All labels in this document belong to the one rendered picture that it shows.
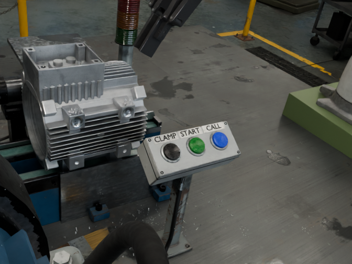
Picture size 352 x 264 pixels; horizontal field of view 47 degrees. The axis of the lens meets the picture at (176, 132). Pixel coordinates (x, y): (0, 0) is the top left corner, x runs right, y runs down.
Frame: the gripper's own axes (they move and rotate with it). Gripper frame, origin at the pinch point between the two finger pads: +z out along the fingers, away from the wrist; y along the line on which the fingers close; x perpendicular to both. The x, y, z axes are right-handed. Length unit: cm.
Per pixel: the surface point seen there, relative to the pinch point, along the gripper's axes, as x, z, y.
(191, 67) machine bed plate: 67, 7, -58
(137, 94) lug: 3.6, 11.0, 1.1
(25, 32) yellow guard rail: 71, 62, -233
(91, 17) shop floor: 167, 41, -342
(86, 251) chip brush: 5.4, 41.6, 11.7
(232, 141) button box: 13.8, 7.4, 18.6
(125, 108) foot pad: 1.2, 13.8, 3.6
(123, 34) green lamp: 16.3, 6.1, -33.7
